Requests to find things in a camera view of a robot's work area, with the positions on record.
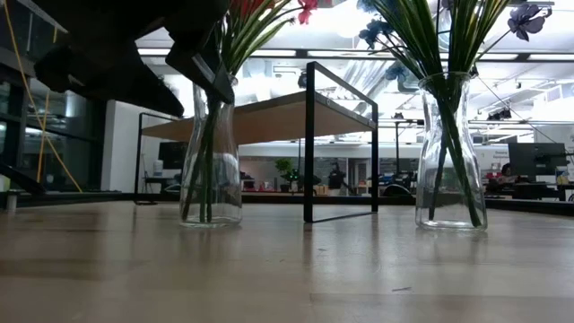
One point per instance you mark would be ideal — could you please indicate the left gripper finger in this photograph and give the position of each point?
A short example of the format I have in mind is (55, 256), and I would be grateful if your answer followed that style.
(112, 76)
(206, 67)

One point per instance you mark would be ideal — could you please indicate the red artificial flower bunch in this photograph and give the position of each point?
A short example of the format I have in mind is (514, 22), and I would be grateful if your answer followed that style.
(308, 11)
(251, 5)

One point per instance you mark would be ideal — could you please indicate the clear glass vase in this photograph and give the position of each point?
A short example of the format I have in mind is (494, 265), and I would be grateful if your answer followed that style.
(224, 179)
(426, 179)

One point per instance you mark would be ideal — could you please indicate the blue artificial flower bunch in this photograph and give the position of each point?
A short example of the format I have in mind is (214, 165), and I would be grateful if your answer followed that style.
(417, 40)

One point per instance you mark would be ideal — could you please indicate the purple artificial flower bunch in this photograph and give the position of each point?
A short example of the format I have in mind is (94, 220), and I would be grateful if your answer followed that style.
(522, 20)

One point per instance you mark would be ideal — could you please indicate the long ceiling strip light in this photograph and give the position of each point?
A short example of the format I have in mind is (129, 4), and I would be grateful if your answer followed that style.
(551, 57)
(278, 53)
(154, 52)
(350, 54)
(498, 57)

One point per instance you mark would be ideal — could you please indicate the black computer monitor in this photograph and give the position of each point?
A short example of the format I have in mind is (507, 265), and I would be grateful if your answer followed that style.
(172, 154)
(538, 159)

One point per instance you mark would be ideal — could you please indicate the black ceiling spotlight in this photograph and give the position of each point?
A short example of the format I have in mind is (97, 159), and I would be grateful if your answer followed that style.
(301, 81)

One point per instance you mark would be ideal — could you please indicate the white plastic jug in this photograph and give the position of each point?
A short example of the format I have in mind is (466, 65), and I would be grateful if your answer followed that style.
(158, 168)

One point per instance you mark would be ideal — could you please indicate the green background potted plant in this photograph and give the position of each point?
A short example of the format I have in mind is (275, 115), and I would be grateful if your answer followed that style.
(284, 166)

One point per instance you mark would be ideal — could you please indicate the person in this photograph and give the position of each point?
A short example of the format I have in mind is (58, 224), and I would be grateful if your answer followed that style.
(335, 177)
(507, 169)

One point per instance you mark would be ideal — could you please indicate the wooden shelf black metal frame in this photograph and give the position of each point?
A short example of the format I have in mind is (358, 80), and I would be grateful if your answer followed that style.
(278, 119)

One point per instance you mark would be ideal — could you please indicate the black metal table frame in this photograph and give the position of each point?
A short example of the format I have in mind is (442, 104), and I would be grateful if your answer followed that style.
(89, 197)

